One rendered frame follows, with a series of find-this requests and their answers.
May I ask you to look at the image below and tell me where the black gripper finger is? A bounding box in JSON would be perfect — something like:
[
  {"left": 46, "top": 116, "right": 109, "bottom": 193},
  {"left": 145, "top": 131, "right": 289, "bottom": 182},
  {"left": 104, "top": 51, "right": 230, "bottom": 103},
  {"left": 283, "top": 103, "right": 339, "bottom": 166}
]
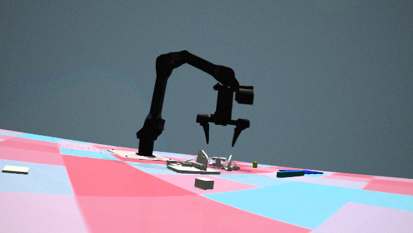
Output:
[
  {"left": 232, "top": 127, "right": 246, "bottom": 147},
  {"left": 200, "top": 123, "right": 209, "bottom": 144}
]

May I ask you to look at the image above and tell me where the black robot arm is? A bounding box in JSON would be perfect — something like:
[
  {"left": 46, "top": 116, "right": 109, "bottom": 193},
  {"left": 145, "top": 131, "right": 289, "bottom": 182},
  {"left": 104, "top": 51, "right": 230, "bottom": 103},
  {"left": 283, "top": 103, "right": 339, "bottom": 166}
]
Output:
[{"left": 136, "top": 50, "right": 254, "bottom": 157}]

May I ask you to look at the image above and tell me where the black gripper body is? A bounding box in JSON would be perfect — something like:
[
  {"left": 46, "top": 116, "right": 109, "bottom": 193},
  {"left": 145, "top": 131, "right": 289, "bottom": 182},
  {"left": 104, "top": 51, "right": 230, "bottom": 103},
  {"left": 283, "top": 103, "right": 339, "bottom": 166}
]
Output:
[{"left": 196, "top": 100, "right": 250, "bottom": 128}]

